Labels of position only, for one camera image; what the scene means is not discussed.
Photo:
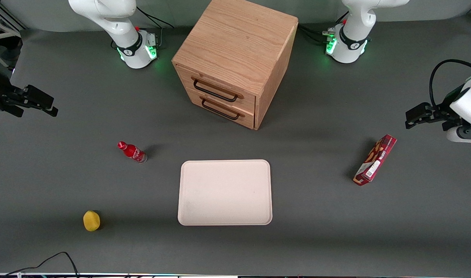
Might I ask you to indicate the white metal tube frame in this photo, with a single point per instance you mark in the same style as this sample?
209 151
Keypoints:
4 35

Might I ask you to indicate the red snack box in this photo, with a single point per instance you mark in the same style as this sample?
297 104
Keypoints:
375 160

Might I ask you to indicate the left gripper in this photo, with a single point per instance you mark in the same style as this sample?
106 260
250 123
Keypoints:
445 109

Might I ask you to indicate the wooden drawer cabinet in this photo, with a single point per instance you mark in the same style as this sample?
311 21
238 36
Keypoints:
239 38

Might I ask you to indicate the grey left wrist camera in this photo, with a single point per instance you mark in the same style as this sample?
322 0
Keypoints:
465 135

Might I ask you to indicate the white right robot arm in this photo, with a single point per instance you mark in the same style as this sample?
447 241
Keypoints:
119 23

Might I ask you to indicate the cream plastic tray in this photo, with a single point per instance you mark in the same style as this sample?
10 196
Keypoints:
224 192

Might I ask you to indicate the yellow lemon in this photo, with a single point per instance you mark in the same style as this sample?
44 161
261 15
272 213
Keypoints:
91 221

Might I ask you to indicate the aluminium frame rail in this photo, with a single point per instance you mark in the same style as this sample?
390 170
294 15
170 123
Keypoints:
7 17

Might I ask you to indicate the red soda bottle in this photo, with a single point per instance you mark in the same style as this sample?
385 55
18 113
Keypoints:
133 152

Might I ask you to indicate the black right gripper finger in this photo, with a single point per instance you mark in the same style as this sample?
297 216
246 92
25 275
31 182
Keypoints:
17 110
38 97

